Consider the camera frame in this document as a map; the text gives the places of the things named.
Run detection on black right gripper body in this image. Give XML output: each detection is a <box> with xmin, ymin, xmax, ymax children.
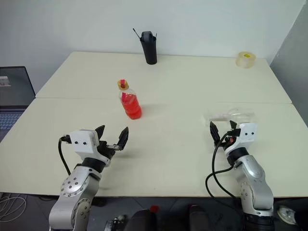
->
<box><xmin>216</xmin><ymin>129</ymin><xmax>242</xmax><ymax>151</ymax></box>

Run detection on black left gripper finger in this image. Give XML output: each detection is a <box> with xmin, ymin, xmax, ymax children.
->
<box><xmin>116</xmin><ymin>126</ymin><xmax>129</xmax><ymax>151</ymax></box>
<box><xmin>94</xmin><ymin>125</ymin><xmax>106</xmax><ymax>144</ymax></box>

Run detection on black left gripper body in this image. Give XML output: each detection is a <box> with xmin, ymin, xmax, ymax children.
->
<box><xmin>97</xmin><ymin>140</ymin><xmax>121</xmax><ymax>167</ymax></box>

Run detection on red liquid plastic bottle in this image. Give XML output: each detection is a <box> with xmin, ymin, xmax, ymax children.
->
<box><xmin>116</xmin><ymin>78</ymin><xmax>143</xmax><ymax>120</ymax></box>

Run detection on clear tape roll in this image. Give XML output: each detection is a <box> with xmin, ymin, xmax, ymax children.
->
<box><xmin>235</xmin><ymin>51</ymin><xmax>257</xmax><ymax>69</ymax></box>

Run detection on silver metal part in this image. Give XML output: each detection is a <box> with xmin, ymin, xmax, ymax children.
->
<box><xmin>104</xmin><ymin>215</ymin><xmax>128</xmax><ymax>231</ymax></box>

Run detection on dark rounded shape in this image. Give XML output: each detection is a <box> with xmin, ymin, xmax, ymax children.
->
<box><xmin>187</xmin><ymin>204</ymin><xmax>209</xmax><ymax>231</ymax></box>

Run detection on tall black cup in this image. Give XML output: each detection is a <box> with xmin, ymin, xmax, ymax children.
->
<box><xmin>140</xmin><ymin>36</ymin><xmax>158</xmax><ymax>65</ymax></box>

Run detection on dark grey laptop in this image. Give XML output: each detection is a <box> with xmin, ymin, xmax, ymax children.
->
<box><xmin>0</xmin><ymin>66</ymin><xmax>36</xmax><ymax>143</ymax></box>

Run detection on white round object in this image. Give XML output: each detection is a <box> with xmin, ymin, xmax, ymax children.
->
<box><xmin>276</xmin><ymin>206</ymin><xmax>297</xmax><ymax>226</ymax></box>

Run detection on black round object in cup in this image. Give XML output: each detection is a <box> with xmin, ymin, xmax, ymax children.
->
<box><xmin>141</xmin><ymin>31</ymin><xmax>155</xmax><ymax>42</ymax></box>

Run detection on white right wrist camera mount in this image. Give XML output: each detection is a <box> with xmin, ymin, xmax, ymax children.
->
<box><xmin>224</xmin><ymin>123</ymin><xmax>258</xmax><ymax>155</ymax></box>

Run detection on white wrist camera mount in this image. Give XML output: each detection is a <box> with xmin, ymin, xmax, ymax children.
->
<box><xmin>69</xmin><ymin>129</ymin><xmax>100</xmax><ymax>161</ymax></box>
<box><xmin>224</xmin><ymin>123</ymin><xmax>258</xmax><ymax>155</ymax></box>

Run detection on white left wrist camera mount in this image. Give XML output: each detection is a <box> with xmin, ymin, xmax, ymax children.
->
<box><xmin>69</xmin><ymin>129</ymin><xmax>100</xmax><ymax>161</ymax></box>

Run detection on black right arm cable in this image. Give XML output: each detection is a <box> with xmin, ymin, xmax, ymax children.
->
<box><xmin>205</xmin><ymin>132</ymin><xmax>242</xmax><ymax>199</ymax></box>

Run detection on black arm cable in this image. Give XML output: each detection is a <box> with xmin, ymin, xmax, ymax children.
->
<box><xmin>205</xmin><ymin>132</ymin><xmax>242</xmax><ymax>199</ymax></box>
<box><xmin>58</xmin><ymin>135</ymin><xmax>73</xmax><ymax>176</ymax></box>

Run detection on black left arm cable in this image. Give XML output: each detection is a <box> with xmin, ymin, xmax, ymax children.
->
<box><xmin>58</xmin><ymin>135</ymin><xmax>73</xmax><ymax>176</ymax></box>

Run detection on white cables on floor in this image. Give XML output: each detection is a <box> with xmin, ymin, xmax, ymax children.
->
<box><xmin>0</xmin><ymin>192</ymin><xmax>27</xmax><ymax>222</ymax></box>

